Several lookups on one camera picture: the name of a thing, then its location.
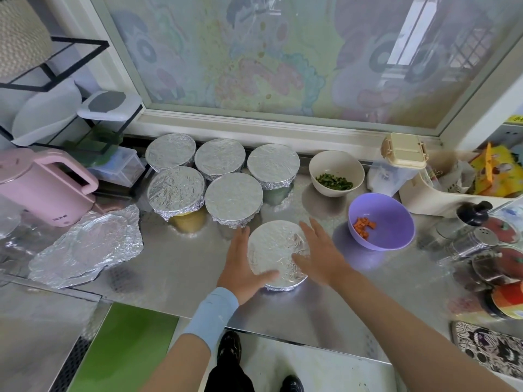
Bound black shoe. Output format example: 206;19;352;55
216;330;244;368
279;375;305;392

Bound clear glass shaker bottle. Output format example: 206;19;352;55
441;223;520;262

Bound light blue wristband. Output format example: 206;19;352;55
181;286;240;354

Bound foil-wrapped bowl being handled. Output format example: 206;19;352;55
247;220;312;292

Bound purple bowl carrot pieces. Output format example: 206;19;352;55
347;192;416;252

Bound black right shoe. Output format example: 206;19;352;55
279;375;305;392

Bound stack of aluminium foil sheets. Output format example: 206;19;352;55
28;204;144;290

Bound yellow bowl with greens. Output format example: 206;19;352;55
170;210;209;234

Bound beige bowl with greens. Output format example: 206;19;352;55
308;150;366;198

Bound clear plastic box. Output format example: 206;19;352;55
88;146;147;188

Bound woven rope basket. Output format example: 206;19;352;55
0;0;54;82

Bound green floor mat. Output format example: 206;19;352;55
68;303;179;392

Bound black metal rack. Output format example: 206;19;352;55
0;36;144;172

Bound mint green bowl chopped greens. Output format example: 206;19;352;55
263;186;294;207

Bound black trousers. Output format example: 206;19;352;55
204;359;256;392

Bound person's right forearm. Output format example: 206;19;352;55
335;269;523;392

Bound glass jar red contents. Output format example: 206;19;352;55
472;244;523;286

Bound person's right hand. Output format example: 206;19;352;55
291;218;354;289

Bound white plate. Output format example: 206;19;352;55
11;79;83;148

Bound cream organiser tray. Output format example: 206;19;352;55
399;155;523;218

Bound black left shoe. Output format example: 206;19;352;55
216;330;244;368

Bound stainless steel countertop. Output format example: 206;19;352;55
0;134;523;392

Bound patterned case smartphone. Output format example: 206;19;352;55
450;321;523;379

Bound person's left hand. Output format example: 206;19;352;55
216;226;281;307

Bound window with cartoon film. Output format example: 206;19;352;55
45;0;523;156

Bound foil-covered bowl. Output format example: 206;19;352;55
147;166;207;222
247;143;302;191
144;133;197;172
193;138;246;181

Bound pink electric kettle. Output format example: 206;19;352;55
0;148;100;228

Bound beige round object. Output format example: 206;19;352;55
380;132;429;170

